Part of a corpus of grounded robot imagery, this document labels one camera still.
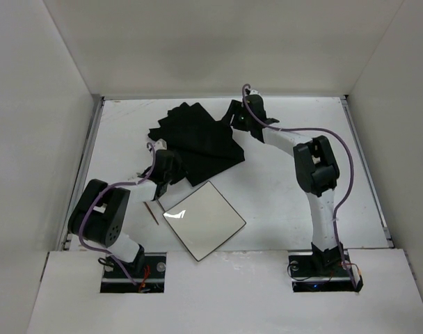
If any black cloth placemat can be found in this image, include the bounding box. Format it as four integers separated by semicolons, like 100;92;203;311
148;102;245;186

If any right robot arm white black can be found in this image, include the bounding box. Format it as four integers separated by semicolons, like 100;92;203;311
223;88;342;276

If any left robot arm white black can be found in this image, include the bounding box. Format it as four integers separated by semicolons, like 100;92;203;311
67;148;186;278

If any silver table knife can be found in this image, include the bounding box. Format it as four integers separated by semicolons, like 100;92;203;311
156;200;165;212

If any copper fork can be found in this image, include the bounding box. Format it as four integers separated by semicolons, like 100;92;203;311
143;202;159;225

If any square white plate black rim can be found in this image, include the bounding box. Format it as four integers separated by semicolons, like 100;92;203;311
163;182;246;262

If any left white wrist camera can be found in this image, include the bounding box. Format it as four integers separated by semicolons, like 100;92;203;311
153;139;168;151

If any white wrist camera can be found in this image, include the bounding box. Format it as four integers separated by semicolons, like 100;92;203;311
153;139;168;151
246;89;260;95

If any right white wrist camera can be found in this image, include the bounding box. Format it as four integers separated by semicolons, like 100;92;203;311
246;89;260;95

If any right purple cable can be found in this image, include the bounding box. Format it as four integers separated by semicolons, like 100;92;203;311
241;83;356;276

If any purple cable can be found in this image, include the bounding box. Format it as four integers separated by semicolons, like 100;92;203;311
241;83;356;276
78;141;163;285

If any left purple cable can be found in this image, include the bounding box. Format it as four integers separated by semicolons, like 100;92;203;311
78;141;163;285

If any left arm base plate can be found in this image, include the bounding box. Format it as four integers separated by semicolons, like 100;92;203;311
97;253;167;294

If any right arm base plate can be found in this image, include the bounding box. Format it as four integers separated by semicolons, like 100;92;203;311
287;253;364;293

